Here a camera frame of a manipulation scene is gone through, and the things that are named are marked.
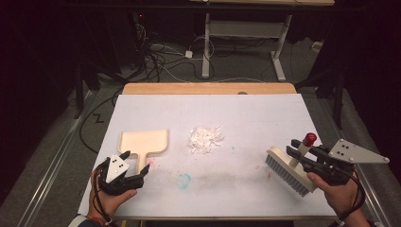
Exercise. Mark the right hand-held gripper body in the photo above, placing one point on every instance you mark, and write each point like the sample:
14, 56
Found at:
353, 153

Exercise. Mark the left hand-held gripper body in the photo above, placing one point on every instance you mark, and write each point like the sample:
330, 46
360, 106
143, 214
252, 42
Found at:
115, 168

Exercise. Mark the white brush with red cap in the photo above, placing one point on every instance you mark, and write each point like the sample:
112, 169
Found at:
282, 161

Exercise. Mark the beige dustpan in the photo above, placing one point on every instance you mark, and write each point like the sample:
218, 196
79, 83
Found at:
144, 143

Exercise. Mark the person's left hand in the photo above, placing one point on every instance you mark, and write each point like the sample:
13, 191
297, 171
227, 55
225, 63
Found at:
105, 201

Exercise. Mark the person's right hand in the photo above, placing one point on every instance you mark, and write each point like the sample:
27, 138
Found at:
342, 197

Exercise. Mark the pile of white paper scraps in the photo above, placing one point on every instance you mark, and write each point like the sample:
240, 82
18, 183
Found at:
205, 140

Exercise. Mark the black stand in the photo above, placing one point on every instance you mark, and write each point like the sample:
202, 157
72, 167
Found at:
78, 94

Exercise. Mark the white table sheet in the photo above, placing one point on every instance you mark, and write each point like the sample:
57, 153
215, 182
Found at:
220, 113

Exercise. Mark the wooden table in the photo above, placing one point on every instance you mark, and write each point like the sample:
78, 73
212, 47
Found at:
189, 88

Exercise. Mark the white power adapter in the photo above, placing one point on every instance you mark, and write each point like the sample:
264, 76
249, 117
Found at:
188, 54

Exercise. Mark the white desk frame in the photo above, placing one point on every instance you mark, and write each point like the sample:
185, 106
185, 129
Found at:
242, 29

